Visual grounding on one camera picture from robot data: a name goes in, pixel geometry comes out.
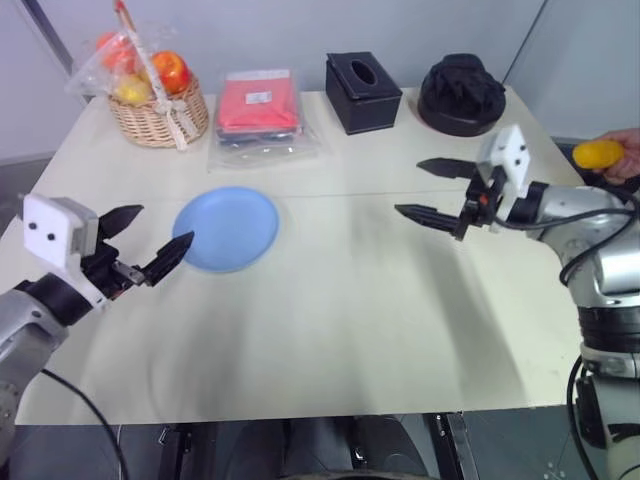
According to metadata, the clear plastic wrap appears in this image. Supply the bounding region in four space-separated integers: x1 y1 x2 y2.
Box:
65 27 196 109

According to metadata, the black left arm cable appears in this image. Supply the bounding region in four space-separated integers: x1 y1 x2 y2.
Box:
41 368 132 480

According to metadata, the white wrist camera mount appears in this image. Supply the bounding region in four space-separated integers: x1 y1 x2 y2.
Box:
22 193 112 314
474 124 534 235

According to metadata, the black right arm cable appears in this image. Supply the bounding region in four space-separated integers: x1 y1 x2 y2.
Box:
499 189 640 287

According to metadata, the wicker basket with handle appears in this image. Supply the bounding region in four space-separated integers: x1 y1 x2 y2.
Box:
107 0 211 151

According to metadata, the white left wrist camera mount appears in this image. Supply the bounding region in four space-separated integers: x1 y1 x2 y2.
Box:
22 193 112 314

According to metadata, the grey metal post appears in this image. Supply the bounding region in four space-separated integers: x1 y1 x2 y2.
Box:
28 0 89 107

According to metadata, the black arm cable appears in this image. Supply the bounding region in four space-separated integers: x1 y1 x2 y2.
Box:
499 189 640 287
41 368 132 480

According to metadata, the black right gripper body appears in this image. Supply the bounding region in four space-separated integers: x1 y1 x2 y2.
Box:
451 166 507 243

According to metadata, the black metal table frame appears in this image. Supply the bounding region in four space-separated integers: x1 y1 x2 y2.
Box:
157 423 196 480
432 410 484 480

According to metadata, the yellow lemon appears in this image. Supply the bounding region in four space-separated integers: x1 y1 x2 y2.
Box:
572 140 626 172

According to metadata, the blue round plate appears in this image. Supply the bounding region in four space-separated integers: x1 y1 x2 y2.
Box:
172 186 281 274

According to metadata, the black crumpled cloth on base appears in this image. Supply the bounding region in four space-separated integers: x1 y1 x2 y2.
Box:
416 51 508 138

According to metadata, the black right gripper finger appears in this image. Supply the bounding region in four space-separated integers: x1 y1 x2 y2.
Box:
394 202 462 235
416 157 477 181

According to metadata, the black tissue box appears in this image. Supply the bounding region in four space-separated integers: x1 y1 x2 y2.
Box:
324 49 403 137

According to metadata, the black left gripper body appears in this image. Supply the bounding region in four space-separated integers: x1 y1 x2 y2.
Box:
81 242 147 301

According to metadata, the yellow fruit in basket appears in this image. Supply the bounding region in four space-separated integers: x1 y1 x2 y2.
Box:
115 74 153 106

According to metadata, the person's bare hand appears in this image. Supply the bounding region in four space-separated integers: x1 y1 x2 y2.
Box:
594 128 640 186

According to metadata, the red cloth in plastic bag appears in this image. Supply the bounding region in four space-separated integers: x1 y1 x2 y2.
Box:
206 66 335 175

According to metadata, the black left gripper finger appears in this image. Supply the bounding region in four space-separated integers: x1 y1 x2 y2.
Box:
97 203 146 247
134 230 196 289

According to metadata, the red apple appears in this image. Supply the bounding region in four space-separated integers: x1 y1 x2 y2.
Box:
149 50 193 95

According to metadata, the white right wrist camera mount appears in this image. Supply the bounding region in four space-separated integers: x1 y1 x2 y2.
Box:
474 124 534 235

